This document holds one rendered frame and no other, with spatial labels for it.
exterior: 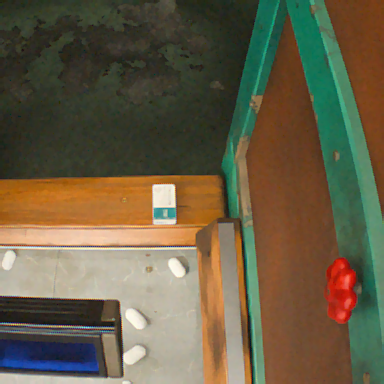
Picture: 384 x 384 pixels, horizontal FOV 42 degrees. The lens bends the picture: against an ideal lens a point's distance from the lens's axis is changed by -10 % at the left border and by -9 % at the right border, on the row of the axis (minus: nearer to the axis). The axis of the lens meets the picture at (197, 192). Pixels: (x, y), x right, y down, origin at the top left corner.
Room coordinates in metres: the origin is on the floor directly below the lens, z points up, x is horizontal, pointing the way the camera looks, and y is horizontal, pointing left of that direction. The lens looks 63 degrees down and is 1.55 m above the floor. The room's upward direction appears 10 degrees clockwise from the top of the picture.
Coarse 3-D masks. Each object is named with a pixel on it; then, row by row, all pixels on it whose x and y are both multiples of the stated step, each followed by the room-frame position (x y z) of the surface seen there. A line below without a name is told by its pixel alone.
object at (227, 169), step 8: (232, 152) 0.44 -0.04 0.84; (224, 160) 0.46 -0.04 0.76; (232, 160) 0.42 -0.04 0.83; (224, 168) 0.45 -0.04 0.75; (232, 168) 0.41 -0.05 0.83; (232, 176) 0.40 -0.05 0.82; (232, 184) 0.39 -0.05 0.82; (232, 192) 0.38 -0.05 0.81; (232, 200) 0.37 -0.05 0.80; (232, 208) 0.36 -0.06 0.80; (232, 216) 0.35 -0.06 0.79
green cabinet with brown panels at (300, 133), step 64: (320, 0) 0.34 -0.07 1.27; (256, 64) 0.43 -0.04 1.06; (320, 64) 0.28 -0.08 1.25; (256, 128) 0.40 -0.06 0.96; (320, 128) 0.24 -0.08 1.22; (256, 192) 0.33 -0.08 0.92; (320, 192) 0.22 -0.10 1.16; (256, 256) 0.26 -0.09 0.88; (320, 256) 0.17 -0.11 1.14; (256, 320) 0.17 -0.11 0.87; (320, 320) 0.11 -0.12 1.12
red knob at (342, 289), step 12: (336, 264) 0.12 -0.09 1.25; (348, 264) 0.12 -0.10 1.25; (336, 276) 0.11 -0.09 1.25; (348, 276) 0.11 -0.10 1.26; (324, 288) 0.11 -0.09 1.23; (336, 288) 0.10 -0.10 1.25; (348, 288) 0.10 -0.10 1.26; (360, 288) 0.11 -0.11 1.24; (336, 300) 0.09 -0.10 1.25; (348, 300) 0.09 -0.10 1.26; (336, 312) 0.09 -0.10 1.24; (348, 312) 0.09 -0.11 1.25
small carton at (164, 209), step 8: (160, 184) 0.39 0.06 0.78; (168, 184) 0.39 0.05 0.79; (160, 192) 0.37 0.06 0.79; (168, 192) 0.37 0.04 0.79; (160, 200) 0.36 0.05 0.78; (168, 200) 0.36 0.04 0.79; (160, 208) 0.34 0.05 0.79; (168, 208) 0.35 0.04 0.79; (160, 216) 0.33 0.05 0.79; (168, 216) 0.33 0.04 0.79
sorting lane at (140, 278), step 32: (0, 256) 0.22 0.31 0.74; (32, 256) 0.23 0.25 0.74; (64, 256) 0.25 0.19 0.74; (96, 256) 0.26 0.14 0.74; (128, 256) 0.27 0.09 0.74; (160, 256) 0.28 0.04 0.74; (192, 256) 0.29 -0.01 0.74; (0, 288) 0.17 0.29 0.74; (32, 288) 0.18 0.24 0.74; (64, 288) 0.19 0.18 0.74; (96, 288) 0.21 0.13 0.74; (128, 288) 0.22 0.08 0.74; (160, 288) 0.23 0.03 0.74; (192, 288) 0.24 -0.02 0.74; (128, 320) 0.17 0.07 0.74; (160, 320) 0.18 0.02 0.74; (192, 320) 0.19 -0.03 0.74; (160, 352) 0.12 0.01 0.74; (192, 352) 0.13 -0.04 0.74
